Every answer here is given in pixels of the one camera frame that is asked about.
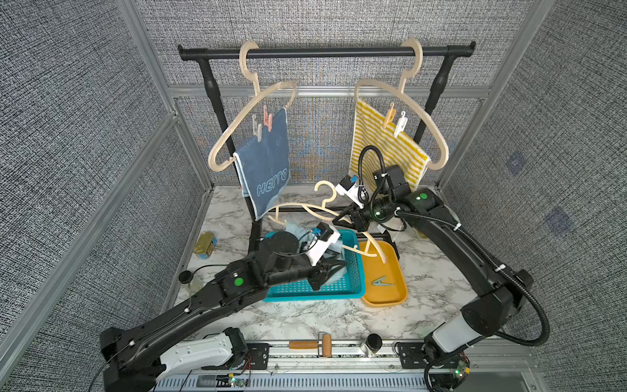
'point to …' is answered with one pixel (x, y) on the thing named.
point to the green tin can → (205, 242)
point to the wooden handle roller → (324, 345)
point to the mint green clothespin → (379, 282)
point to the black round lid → (185, 277)
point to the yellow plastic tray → (374, 269)
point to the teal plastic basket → (349, 284)
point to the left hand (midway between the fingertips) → (347, 259)
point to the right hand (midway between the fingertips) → (336, 215)
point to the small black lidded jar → (373, 342)
